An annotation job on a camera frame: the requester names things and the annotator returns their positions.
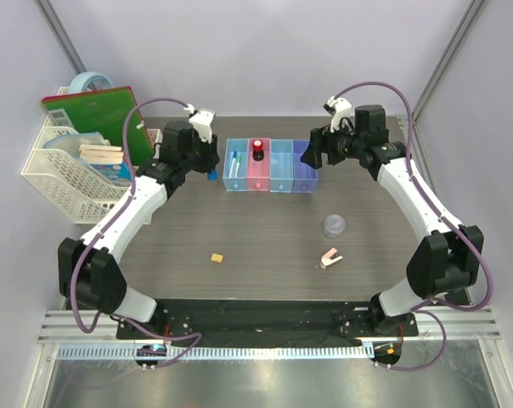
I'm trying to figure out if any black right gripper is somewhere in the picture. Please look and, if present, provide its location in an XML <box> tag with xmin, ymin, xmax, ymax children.
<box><xmin>300</xmin><ymin>118</ymin><xmax>364</xmax><ymax>171</ymax></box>

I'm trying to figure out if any blue grey pencil sharpener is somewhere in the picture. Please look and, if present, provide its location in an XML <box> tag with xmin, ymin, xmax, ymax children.
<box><xmin>207</xmin><ymin>169</ymin><xmax>217</xmax><ymax>181</ymax></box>

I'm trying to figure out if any purple drawer box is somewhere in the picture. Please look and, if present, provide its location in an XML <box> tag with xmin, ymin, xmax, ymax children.
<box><xmin>292</xmin><ymin>139</ymin><xmax>319</xmax><ymax>194</ymax></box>

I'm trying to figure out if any blue white marker pen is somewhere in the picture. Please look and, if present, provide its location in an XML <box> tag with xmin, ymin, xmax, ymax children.
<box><xmin>228</xmin><ymin>151</ymin><xmax>238</xmax><ymax>178</ymax></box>

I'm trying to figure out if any light blue drawer box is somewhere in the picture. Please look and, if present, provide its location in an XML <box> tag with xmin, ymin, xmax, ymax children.
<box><xmin>223</xmin><ymin>139</ymin><xmax>249</xmax><ymax>192</ymax></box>

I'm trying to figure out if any red black stamp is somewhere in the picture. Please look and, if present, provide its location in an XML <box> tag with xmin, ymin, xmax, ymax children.
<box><xmin>252</xmin><ymin>139</ymin><xmax>264</xmax><ymax>162</ymax></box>

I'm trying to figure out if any pink drawer box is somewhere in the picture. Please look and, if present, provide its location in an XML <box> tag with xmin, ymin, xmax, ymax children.
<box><xmin>247</xmin><ymin>138</ymin><xmax>270</xmax><ymax>191</ymax></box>

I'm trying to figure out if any clear paperclip jar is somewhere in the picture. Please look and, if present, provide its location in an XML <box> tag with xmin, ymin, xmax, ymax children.
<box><xmin>324</xmin><ymin>214</ymin><xmax>346</xmax><ymax>239</ymax></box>

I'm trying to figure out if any pink staple remover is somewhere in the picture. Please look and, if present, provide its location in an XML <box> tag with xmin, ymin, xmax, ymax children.
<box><xmin>319</xmin><ymin>247</ymin><xmax>343</xmax><ymax>269</ymax></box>

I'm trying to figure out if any green white marker pen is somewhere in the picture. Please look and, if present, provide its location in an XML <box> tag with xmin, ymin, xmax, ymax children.
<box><xmin>234</xmin><ymin>156</ymin><xmax>242</xmax><ymax>178</ymax></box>

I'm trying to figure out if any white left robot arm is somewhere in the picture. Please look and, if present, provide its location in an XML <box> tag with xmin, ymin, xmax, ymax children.
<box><xmin>58</xmin><ymin>118</ymin><xmax>219</xmax><ymax>339</ymax></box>

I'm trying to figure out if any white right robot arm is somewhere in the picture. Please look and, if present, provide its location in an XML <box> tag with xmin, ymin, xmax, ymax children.
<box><xmin>301</xmin><ymin>98</ymin><xmax>484</xmax><ymax>336</ymax></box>

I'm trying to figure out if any stack of notebooks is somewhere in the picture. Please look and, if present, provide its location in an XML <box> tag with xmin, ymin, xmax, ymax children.
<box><xmin>79</xmin><ymin>144</ymin><xmax>124</xmax><ymax>165</ymax></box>

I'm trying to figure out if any green folder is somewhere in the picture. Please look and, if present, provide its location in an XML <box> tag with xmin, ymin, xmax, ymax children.
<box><xmin>42</xmin><ymin>87</ymin><xmax>154</xmax><ymax>166</ymax></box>

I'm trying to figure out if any white mesh file organizer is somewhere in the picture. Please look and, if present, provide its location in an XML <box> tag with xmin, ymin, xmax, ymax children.
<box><xmin>20</xmin><ymin>86</ymin><xmax>166</xmax><ymax>225</ymax></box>

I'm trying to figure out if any clear blue plastic pouch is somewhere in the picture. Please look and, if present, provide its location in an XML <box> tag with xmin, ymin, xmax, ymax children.
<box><xmin>43</xmin><ymin>133</ymin><xmax>110</xmax><ymax>162</ymax></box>

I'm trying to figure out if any light blue tape roll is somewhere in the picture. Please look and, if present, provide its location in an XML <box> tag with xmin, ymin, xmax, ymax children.
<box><xmin>67</xmin><ymin>71</ymin><xmax>114</xmax><ymax>94</ymax></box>

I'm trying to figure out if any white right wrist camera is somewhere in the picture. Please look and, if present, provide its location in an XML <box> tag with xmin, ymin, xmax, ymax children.
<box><xmin>323</xmin><ymin>96</ymin><xmax>353</xmax><ymax>133</ymax></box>

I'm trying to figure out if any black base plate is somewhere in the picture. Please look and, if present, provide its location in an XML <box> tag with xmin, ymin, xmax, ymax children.
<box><xmin>116</xmin><ymin>299</ymin><xmax>419</xmax><ymax>349</ymax></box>

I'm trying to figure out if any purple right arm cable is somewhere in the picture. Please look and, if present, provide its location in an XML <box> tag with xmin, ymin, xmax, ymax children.
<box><xmin>324</xmin><ymin>81</ymin><xmax>495</xmax><ymax>371</ymax></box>

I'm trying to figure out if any white slotted cable duct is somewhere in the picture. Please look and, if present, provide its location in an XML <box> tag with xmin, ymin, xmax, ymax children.
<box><xmin>57</xmin><ymin>343</ymin><xmax>375</xmax><ymax>361</ymax></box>

